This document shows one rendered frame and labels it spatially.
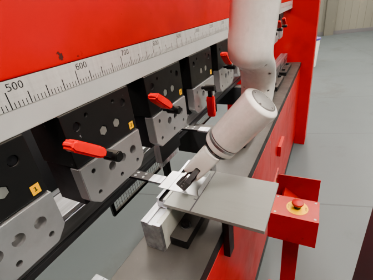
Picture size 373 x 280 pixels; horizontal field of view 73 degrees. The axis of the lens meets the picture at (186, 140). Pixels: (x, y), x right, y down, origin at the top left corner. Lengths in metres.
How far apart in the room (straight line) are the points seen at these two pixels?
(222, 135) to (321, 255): 1.46
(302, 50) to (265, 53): 2.19
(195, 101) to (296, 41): 2.05
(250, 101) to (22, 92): 0.38
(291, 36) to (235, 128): 2.19
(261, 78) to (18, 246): 0.52
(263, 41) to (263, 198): 0.38
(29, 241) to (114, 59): 0.29
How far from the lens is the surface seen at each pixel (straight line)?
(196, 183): 0.74
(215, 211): 0.65
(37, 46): 0.38
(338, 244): 2.01
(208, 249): 0.74
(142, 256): 0.76
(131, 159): 0.50
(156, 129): 0.56
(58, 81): 0.39
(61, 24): 0.40
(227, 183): 0.73
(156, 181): 0.77
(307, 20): 2.66
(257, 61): 0.51
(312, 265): 1.86
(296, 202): 0.98
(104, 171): 0.45
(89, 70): 0.42
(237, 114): 0.53
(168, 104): 0.52
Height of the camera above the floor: 1.45
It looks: 27 degrees down
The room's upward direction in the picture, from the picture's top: 8 degrees counter-clockwise
